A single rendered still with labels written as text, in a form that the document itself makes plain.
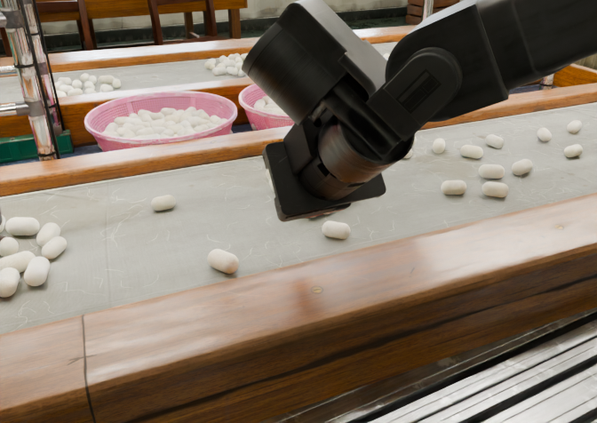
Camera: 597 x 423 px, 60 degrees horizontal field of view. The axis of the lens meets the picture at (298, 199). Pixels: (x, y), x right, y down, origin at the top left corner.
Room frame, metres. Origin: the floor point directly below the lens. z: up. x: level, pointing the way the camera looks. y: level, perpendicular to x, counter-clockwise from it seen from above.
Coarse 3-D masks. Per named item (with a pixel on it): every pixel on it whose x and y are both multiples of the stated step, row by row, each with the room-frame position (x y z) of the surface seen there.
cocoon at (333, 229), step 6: (330, 222) 0.52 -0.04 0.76; (336, 222) 0.52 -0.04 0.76; (324, 228) 0.52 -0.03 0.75; (330, 228) 0.51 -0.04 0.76; (336, 228) 0.51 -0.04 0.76; (342, 228) 0.51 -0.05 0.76; (348, 228) 0.51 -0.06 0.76; (324, 234) 0.52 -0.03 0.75; (330, 234) 0.51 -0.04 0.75; (336, 234) 0.51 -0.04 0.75; (342, 234) 0.51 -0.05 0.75; (348, 234) 0.51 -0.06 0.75
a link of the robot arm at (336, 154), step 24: (336, 96) 0.34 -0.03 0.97; (360, 96) 0.34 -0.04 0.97; (312, 120) 0.36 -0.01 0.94; (336, 120) 0.34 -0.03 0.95; (360, 120) 0.33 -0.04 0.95; (336, 144) 0.34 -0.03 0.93; (360, 144) 0.33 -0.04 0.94; (384, 144) 0.33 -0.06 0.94; (408, 144) 0.34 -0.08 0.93; (336, 168) 0.35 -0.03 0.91; (360, 168) 0.33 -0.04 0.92; (384, 168) 0.33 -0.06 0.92
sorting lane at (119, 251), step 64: (448, 128) 0.89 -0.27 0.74; (512, 128) 0.89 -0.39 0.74; (64, 192) 0.63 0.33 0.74; (128, 192) 0.63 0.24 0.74; (192, 192) 0.63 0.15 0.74; (256, 192) 0.63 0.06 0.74; (512, 192) 0.63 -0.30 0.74; (576, 192) 0.63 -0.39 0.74; (0, 256) 0.48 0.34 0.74; (64, 256) 0.48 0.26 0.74; (128, 256) 0.48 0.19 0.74; (192, 256) 0.48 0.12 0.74; (256, 256) 0.48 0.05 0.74; (320, 256) 0.48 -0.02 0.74; (0, 320) 0.37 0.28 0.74
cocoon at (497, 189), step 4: (484, 184) 0.63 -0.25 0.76; (488, 184) 0.62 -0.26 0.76; (492, 184) 0.62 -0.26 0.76; (496, 184) 0.62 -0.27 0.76; (500, 184) 0.62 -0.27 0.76; (504, 184) 0.62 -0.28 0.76; (484, 188) 0.62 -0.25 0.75; (488, 188) 0.62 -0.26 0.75; (492, 188) 0.62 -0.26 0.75; (496, 188) 0.62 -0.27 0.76; (500, 188) 0.61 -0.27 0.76; (504, 188) 0.61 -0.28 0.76; (508, 188) 0.62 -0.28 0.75; (484, 192) 0.62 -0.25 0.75; (488, 192) 0.62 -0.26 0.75; (492, 192) 0.62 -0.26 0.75; (496, 192) 0.61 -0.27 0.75; (500, 192) 0.61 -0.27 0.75; (504, 192) 0.61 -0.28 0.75; (496, 196) 0.62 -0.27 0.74; (500, 196) 0.61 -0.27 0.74; (504, 196) 0.62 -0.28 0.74
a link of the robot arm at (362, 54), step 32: (320, 0) 0.38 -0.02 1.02; (288, 32) 0.36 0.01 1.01; (320, 32) 0.35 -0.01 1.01; (352, 32) 0.37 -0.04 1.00; (256, 64) 0.35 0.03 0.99; (288, 64) 0.35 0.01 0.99; (320, 64) 0.35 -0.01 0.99; (352, 64) 0.33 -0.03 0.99; (384, 64) 0.36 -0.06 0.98; (416, 64) 0.29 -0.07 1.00; (448, 64) 0.29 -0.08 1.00; (288, 96) 0.34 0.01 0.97; (320, 96) 0.34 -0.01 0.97; (384, 96) 0.31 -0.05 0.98; (416, 96) 0.29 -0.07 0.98; (448, 96) 0.29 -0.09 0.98; (416, 128) 0.30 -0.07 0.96
